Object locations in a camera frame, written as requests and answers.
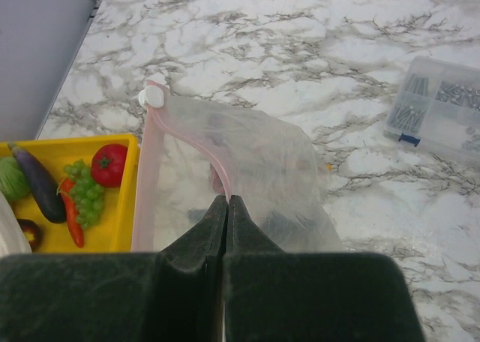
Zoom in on red toy tomato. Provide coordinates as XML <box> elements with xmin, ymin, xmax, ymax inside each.
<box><xmin>91</xmin><ymin>143</ymin><xmax>128</xmax><ymax>188</ymax></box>

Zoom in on clear screw organizer box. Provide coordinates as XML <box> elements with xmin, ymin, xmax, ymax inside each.
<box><xmin>383</xmin><ymin>56</ymin><xmax>479</xmax><ymax>168</ymax></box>

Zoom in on yellow plastic tray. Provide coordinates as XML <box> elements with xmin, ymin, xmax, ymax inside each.
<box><xmin>1</xmin><ymin>133</ymin><xmax>139</xmax><ymax>254</ymax></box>

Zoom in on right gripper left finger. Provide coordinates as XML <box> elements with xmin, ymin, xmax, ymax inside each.
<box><xmin>1</xmin><ymin>197</ymin><xmax>227</xmax><ymax>341</ymax></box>

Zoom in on red toy chili pepper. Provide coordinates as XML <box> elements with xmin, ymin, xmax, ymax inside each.
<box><xmin>57</xmin><ymin>178</ymin><xmax>85</xmax><ymax>248</ymax></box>

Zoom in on purple toy eggplant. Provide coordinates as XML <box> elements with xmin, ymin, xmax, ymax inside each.
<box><xmin>7</xmin><ymin>142</ymin><xmax>67</xmax><ymax>224</ymax></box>

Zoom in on clear zip top bag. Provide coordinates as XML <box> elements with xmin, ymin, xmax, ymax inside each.
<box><xmin>131</xmin><ymin>81</ymin><xmax>343</xmax><ymax>252</ymax></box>

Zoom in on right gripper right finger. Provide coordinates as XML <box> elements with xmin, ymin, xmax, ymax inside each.
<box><xmin>223</xmin><ymin>196</ymin><xmax>425</xmax><ymax>341</ymax></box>

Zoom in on green toy cabbage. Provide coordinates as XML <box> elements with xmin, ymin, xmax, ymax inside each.
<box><xmin>0</xmin><ymin>156</ymin><xmax>30</xmax><ymax>203</ymax></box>

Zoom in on green toy grapes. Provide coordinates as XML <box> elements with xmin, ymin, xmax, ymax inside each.
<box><xmin>60</xmin><ymin>159</ymin><xmax>105</xmax><ymax>230</ymax></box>

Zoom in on dark toy onion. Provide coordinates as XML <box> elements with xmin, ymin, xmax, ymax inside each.
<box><xmin>17</xmin><ymin>218</ymin><xmax>44</xmax><ymax>252</ymax></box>

